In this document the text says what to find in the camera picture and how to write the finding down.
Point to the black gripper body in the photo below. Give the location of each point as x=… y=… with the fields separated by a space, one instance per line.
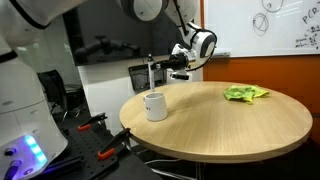
x=176 y=62

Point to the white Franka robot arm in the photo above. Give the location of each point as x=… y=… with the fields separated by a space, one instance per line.
x=20 y=100

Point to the white ceramic mug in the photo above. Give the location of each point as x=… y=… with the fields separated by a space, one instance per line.
x=156 y=108

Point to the whiteboard with marker drawings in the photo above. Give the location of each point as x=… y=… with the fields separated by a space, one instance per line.
x=260 y=36

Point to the grey whiteboard eraser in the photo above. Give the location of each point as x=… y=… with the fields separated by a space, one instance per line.
x=222 y=53

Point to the yellow-green cloth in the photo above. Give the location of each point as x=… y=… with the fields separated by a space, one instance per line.
x=243 y=92

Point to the black perforated mounting board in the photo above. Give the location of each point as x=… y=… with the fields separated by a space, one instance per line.
x=86 y=146

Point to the black office chair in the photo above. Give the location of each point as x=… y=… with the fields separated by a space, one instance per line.
x=53 y=88

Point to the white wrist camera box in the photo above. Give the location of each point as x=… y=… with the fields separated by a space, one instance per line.
x=179 y=76

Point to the black wall television screen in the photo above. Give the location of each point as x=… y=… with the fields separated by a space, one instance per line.
x=100 y=43

